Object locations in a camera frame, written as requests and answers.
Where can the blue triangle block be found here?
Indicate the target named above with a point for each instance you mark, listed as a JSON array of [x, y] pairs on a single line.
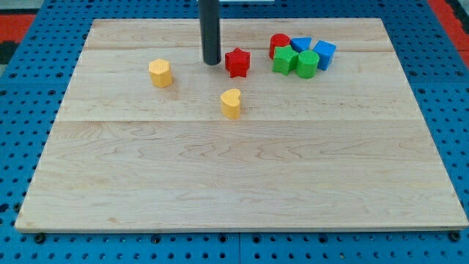
[[300, 44]]

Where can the green cylinder block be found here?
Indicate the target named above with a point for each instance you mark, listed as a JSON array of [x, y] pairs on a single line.
[[307, 64]]

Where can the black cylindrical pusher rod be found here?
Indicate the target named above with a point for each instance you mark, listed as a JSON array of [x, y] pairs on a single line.
[[209, 19]]

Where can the yellow hexagon block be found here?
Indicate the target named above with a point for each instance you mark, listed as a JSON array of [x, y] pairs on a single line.
[[160, 73]]

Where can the red star block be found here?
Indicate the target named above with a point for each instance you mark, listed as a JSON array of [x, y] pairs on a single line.
[[237, 62]]

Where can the yellow heart block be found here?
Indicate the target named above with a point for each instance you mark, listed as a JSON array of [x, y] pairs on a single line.
[[230, 103]]

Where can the light wooden board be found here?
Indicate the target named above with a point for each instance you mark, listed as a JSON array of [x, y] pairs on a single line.
[[345, 151]]

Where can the blue cube block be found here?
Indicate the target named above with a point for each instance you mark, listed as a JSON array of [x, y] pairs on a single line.
[[325, 52]]

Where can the red cylinder block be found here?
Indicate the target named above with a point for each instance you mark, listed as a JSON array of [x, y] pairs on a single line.
[[277, 40]]

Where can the green star block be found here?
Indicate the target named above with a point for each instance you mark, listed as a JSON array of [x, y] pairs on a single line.
[[285, 59]]

